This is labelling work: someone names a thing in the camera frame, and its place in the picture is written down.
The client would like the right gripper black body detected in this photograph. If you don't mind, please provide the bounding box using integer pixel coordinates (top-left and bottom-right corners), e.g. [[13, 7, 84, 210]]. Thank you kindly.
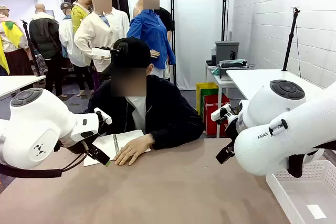
[[225, 120, 239, 141]]

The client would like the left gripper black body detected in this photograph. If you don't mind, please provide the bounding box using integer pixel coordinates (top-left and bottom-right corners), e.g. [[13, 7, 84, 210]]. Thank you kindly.
[[60, 140, 91, 155]]

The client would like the white spiral notebook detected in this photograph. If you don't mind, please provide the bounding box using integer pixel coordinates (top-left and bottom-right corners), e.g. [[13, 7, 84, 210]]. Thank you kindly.
[[83, 129, 152, 168]]

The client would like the person's left forearm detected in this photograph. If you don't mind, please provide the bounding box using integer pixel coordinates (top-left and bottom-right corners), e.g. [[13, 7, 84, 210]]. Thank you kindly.
[[145, 126, 206, 150]]

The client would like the person's left hand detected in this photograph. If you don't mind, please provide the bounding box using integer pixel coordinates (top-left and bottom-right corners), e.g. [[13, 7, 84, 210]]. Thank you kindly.
[[113, 136, 156, 167]]

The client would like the yellow-green bag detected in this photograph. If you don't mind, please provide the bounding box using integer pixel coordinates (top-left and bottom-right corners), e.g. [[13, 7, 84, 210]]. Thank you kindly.
[[196, 82, 220, 116]]

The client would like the small white side table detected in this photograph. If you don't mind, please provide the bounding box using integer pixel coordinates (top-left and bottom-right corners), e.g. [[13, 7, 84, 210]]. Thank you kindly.
[[204, 62, 238, 138]]

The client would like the large white table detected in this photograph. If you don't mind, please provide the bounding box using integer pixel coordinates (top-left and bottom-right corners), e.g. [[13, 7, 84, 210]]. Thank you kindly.
[[0, 74, 47, 101], [226, 68, 328, 109]]

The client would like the white perforated plastic basket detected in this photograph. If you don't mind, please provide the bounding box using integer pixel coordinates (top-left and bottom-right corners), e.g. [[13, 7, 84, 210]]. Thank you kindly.
[[265, 159, 336, 224]]

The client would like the grey bin with tools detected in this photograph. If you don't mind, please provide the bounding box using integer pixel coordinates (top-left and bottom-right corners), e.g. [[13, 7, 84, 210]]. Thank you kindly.
[[218, 59, 249, 80]]

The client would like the person in black jacket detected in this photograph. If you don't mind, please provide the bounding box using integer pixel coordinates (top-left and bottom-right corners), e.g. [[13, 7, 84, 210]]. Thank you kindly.
[[83, 74, 206, 150]]

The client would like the mannequin grey cap white shirt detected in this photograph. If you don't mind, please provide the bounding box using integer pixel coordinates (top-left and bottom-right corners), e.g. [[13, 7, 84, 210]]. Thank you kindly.
[[58, 2, 89, 97]]

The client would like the black baseball cap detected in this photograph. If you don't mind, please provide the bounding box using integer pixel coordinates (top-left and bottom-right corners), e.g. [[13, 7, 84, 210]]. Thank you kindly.
[[101, 37, 152, 76]]

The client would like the white label in basket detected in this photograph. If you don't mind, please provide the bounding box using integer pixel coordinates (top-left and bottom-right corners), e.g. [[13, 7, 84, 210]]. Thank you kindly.
[[306, 204, 327, 220]]

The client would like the white backdrop sheet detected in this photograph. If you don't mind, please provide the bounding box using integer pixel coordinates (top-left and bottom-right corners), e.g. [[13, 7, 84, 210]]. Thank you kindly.
[[123, 0, 237, 91]]

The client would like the mannequin in dark puffer jacket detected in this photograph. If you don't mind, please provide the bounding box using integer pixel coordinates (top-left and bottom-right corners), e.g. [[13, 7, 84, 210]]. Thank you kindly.
[[28, 3, 65, 98]]

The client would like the mannequin in cream shirt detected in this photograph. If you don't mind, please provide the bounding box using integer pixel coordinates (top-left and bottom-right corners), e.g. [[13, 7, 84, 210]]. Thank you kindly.
[[73, 0, 131, 94]]

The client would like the mannequin with yellow scarf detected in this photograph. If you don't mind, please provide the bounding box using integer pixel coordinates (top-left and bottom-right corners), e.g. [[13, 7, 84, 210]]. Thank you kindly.
[[0, 5, 34, 77]]

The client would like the mannequin in blue shirt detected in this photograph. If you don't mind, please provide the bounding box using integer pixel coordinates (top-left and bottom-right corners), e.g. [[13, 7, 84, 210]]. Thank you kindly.
[[127, 0, 176, 81]]

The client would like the mannequin in yellow jacket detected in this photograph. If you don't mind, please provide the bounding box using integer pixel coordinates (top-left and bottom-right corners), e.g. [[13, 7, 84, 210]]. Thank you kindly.
[[70, 0, 93, 36]]

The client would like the mannequin in black shirt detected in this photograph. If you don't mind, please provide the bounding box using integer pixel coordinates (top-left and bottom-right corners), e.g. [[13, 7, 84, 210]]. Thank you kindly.
[[154, 6, 174, 49]]

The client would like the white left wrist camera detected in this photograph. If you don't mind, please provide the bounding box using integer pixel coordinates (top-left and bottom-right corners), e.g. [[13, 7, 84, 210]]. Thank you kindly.
[[93, 107, 112, 125]]

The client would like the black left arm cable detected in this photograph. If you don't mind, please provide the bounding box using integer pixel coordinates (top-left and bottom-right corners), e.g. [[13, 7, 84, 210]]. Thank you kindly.
[[0, 141, 90, 179]]

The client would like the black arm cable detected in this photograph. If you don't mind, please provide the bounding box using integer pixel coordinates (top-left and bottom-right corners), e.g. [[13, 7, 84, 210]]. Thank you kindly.
[[288, 140, 336, 179], [0, 141, 90, 179]]

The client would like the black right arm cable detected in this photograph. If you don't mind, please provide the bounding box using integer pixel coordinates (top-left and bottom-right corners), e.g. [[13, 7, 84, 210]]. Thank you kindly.
[[288, 140, 336, 179]]

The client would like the white head-mounted camera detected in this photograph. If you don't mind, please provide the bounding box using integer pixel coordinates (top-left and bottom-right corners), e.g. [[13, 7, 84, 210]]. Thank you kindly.
[[93, 42, 129, 60]]

